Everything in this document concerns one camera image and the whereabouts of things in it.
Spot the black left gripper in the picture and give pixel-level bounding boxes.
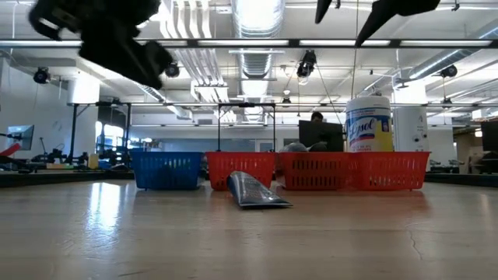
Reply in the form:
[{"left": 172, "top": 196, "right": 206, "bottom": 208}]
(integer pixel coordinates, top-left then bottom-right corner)
[{"left": 79, "top": 15, "right": 174, "bottom": 90}]

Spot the grey desk monitor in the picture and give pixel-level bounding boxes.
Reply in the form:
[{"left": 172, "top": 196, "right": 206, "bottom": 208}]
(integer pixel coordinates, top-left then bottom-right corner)
[{"left": 6, "top": 124, "right": 36, "bottom": 152}]

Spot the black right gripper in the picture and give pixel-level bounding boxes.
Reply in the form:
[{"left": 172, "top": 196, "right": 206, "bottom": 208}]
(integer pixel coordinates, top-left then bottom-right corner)
[{"left": 314, "top": 0, "right": 442, "bottom": 48}]

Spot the red plastic basket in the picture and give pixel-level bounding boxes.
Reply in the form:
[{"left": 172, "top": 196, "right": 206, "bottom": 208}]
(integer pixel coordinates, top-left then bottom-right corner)
[
  {"left": 205, "top": 151, "right": 278, "bottom": 192},
  {"left": 352, "top": 151, "right": 431, "bottom": 192},
  {"left": 277, "top": 151, "right": 356, "bottom": 192}
]

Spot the black computer monitor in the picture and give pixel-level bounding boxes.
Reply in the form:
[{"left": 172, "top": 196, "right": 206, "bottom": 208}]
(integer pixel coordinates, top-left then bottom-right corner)
[{"left": 298, "top": 120, "right": 345, "bottom": 153}]

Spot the white Lysol wipes canister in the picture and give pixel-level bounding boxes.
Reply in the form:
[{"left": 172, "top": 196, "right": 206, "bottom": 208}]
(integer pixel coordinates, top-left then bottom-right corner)
[{"left": 345, "top": 95, "right": 395, "bottom": 153}]

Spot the black hanging overhead camera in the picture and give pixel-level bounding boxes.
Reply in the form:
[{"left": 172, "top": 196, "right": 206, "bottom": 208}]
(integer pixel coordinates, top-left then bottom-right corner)
[{"left": 296, "top": 49, "right": 317, "bottom": 79}]

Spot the silver foil pouch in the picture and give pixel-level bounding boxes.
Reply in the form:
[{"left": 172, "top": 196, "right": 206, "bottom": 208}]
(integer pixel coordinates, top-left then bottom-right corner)
[{"left": 226, "top": 170, "right": 293, "bottom": 209}]

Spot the silver ceiling air duct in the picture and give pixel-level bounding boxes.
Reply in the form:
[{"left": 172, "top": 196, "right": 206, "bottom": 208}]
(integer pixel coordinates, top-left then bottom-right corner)
[{"left": 231, "top": 0, "right": 286, "bottom": 81}]

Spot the blue plastic basket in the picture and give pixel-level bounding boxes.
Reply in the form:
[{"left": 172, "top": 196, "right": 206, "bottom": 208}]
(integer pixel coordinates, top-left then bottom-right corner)
[{"left": 129, "top": 150, "right": 205, "bottom": 192}]

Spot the black neighbouring station frame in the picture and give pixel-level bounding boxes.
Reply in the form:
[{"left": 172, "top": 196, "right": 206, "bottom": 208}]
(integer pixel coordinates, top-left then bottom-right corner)
[{"left": 216, "top": 102, "right": 277, "bottom": 153}]

